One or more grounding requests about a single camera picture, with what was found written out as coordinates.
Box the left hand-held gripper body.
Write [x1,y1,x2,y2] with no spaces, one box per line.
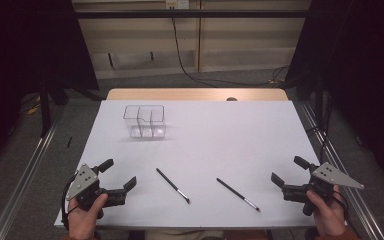
[66,163,127,220]

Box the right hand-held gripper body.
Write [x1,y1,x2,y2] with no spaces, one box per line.
[281,162,365,216]

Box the black pen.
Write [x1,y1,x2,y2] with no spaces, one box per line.
[216,177,261,212]
[155,167,191,205]

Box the clear plastic organizer box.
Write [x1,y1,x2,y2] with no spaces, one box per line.
[122,104,167,140]

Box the person's left hand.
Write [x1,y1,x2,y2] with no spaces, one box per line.
[67,193,110,239]

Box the person's right hand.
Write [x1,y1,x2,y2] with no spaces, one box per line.
[306,185,348,239]

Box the black metal stand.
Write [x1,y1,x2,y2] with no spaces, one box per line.
[314,74,329,163]
[37,81,54,138]

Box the white table cover sheet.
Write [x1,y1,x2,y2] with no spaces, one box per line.
[53,99,321,230]

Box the wooden table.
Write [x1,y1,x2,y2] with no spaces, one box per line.
[106,87,290,102]

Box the dark curtain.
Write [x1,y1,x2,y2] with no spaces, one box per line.
[0,0,100,179]
[283,0,384,193]

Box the black horizontal bar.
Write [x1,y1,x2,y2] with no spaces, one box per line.
[74,9,312,20]

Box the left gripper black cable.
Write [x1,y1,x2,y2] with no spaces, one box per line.
[60,175,79,232]

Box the metal floor rail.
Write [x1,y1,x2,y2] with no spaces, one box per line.
[300,102,384,240]
[0,122,60,240]

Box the yellow floor cable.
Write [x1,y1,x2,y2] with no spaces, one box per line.
[25,95,44,116]

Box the black wall cable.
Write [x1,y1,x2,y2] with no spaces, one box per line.
[170,7,291,88]

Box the white wall socket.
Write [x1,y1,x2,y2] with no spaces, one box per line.
[165,0,191,10]

